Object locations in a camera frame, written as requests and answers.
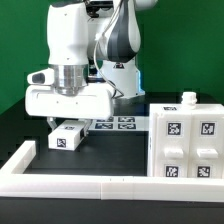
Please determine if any white U-shaped border frame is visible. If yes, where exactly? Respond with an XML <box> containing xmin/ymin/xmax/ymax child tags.
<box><xmin>0</xmin><ymin>141</ymin><xmax>224</xmax><ymax>203</ymax></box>

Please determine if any white cabinet body box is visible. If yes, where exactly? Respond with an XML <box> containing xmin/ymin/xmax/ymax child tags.
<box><xmin>147</xmin><ymin>92</ymin><xmax>224</xmax><ymax>179</ymax></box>

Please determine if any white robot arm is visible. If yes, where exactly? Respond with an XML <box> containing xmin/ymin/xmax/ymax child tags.
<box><xmin>25</xmin><ymin>0</ymin><xmax>158</xmax><ymax>120</ymax></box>

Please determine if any white marker sheet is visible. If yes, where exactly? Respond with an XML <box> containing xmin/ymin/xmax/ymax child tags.
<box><xmin>90</xmin><ymin>116</ymin><xmax>149</xmax><ymax>131</ymax></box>

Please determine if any small white cabinet top block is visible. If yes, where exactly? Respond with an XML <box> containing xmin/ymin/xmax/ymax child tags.
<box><xmin>48</xmin><ymin>120</ymin><xmax>86</xmax><ymax>151</ymax></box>

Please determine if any white cabinet door panel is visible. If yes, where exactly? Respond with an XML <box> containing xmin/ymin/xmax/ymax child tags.
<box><xmin>188</xmin><ymin>114</ymin><xmax>224</xmax><ymax>179</ymax></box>
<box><xmin>153</xmin><ymin>113</ymin><xmax>191</xmax><ymax>178</ymax></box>

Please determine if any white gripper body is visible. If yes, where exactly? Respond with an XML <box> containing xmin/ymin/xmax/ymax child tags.
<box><xmin>25</xmin><ymin>68</ymin><xmax>114</xmax><ymax>119</ymax></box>

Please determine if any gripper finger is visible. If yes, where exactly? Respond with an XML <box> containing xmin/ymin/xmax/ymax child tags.
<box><xmin>82</xmin><ymin>119</ymin><xmax>92</xmax><ymax>137</ymax></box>
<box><xmin>47</xmin><ymin>117</ymin><xmax>57</xmax><ymax>131</ymax></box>

